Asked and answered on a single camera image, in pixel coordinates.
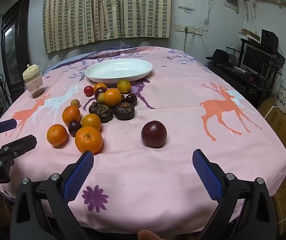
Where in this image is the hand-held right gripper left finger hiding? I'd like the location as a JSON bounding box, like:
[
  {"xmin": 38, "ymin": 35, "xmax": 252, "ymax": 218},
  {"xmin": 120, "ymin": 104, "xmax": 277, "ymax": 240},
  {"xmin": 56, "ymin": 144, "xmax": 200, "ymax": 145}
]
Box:
[{"xmin": 10, "ymin": 150, "xmax": 95, "ymax": 240}]

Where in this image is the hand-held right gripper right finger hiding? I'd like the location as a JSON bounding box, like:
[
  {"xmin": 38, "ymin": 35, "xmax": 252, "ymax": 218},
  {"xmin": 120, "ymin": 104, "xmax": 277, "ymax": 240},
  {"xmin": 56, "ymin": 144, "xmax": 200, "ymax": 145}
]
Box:
[{"xmin": 192, "ymin": 149, "xmax": 277, "ymax": 240}]

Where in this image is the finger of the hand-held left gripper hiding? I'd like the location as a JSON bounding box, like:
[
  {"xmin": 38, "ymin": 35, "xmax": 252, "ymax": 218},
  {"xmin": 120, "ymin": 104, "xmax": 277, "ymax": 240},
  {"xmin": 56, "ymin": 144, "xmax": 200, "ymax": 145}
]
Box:
[
  {"xmin": 0, "ymin": 134, "xmax": 38, "ymax": 168},
  {"xmin": 0, "ymin": 119, "xmax": 17, "ymax": 144}
]

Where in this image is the large orange tangerine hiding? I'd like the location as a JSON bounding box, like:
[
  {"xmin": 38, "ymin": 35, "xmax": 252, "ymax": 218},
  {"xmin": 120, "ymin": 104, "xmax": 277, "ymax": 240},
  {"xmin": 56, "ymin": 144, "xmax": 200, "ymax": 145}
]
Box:
[{"xmin": 75, "ymin": 126, "xmax": 103, "ymax": 155}]

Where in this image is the small dark purple plum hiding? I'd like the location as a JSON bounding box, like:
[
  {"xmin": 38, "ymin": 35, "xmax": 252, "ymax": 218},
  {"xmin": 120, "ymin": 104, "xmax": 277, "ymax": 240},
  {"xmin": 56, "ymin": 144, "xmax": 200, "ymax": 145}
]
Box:
[
  {"xmin": 68, "ymin": 120, "xmax": 82, "ymax": 137},
  {"xmin": 125, "ymin": 93, "xmax": 138, "ymax": 106},
  {"xmin": 94, "ymin": 87, "xmax": 108, "ymax": 101}
]

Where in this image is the white oval plate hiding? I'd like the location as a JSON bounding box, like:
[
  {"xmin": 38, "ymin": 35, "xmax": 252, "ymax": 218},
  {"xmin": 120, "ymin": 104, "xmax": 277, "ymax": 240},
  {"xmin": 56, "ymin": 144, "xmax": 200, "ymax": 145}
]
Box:
[{"xmin": 85, "ymin": 58, "xmax": 153, "ymax": 84}]

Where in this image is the person's right hand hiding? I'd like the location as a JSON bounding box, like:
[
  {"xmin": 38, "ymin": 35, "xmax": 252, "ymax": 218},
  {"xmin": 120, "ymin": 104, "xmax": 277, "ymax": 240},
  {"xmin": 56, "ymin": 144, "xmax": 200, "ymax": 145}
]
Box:
[{"xmin": 137, "ymin": 229, "xmax": 164, "ymax": 240}]

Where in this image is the pink deer print tablecloth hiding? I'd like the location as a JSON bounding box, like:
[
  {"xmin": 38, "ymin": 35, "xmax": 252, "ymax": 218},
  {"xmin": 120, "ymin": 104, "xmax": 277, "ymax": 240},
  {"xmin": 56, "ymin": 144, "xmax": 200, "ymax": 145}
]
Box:
[{"xmin": 0, "ymin": 45, "xmax": 286, "ymax": 238}]

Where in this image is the plastic jar with cream lid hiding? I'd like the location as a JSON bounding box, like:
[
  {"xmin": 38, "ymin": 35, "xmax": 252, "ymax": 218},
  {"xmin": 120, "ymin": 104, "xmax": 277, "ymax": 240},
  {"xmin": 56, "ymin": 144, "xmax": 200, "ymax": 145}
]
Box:
[{"xmin": 22, "ymin": 64, "xmax": 45, "ymax": 99}]

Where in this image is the large dark red plum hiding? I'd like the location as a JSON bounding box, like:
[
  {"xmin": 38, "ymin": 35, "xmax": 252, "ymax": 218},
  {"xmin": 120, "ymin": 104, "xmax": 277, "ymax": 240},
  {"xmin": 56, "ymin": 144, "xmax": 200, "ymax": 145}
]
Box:
[{"xmin": 141, "ymin": 120, "xmax": 167, "ymax": 148}]

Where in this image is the yellow-orange tangerine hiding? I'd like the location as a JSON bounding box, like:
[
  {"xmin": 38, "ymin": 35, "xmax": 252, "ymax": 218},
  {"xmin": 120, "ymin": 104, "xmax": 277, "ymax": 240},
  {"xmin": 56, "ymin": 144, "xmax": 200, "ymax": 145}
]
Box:
[{"xmin": 117, "ymin": 79, "xmax": 131, "ymax": 93}]

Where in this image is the black media stand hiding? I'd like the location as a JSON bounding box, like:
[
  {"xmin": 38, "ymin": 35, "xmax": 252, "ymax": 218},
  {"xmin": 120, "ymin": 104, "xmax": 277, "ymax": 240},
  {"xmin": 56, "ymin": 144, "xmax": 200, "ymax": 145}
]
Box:
[{"xmin": 208, "ymin": 60, "xmax": 286, "ymax": 108}]

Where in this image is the dark wooden framed mirror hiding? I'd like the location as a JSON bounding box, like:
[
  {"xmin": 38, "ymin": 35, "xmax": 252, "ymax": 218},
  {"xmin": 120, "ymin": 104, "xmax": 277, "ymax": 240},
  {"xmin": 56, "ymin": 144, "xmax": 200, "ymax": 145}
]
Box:
[{"xmin": 0, "ymin": 0, "xmax": 31, "ymax": 98}]

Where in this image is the black hat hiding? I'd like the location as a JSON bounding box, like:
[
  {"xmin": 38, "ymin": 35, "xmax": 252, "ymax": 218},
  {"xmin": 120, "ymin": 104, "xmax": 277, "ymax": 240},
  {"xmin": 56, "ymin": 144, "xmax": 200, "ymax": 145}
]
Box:
[{"xmin": 205, "ymin": 49, "xmax": 233, "ymax": 67}]

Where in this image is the computer monitor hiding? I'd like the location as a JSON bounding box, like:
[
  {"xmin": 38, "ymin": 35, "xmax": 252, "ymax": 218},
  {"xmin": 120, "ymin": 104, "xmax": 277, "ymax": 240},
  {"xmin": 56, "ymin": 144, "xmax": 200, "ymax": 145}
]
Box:
[{"xmin": 240, "ymin": 43, "xmax": 273, "ymax": 77}]

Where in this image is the beige checked curtain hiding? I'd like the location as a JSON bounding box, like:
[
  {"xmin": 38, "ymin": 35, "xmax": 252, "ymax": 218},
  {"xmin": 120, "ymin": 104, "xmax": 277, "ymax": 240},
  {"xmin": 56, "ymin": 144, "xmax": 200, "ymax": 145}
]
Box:
[{"xmin": 42, "ymin": 0, "xmax": 172, "ymax": 54}]

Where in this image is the flat cardboard piece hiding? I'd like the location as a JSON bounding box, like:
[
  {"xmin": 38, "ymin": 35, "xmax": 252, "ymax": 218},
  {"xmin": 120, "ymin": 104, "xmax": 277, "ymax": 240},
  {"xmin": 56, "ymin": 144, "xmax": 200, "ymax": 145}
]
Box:
[{"xmin": 240, "ymin": 27, "xmax": 261, "ymax": 42}]

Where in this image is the black speaker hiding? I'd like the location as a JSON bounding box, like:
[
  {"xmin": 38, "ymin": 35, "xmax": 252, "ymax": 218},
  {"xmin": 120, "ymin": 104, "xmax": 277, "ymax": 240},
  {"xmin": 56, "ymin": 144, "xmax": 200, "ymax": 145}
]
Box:
[{"xmin": 261, "ymin": 29, "xmax": 279, "ymax": 48}]

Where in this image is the white cable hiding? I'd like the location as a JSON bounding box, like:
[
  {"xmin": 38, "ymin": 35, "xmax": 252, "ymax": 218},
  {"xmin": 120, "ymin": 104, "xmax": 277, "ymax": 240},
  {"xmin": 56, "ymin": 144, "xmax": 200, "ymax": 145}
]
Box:
[{"xmin": 178, "ymin": 31, "xmax": 194, "ymax": 52}]

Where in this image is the white wall panel box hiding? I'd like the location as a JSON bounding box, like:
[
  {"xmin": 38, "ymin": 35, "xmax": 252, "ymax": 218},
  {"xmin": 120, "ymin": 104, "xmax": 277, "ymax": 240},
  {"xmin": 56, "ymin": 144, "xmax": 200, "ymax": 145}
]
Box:
[{"xmin": 224, "ymin": 0, "xmax": 241, "ymax": 12}]

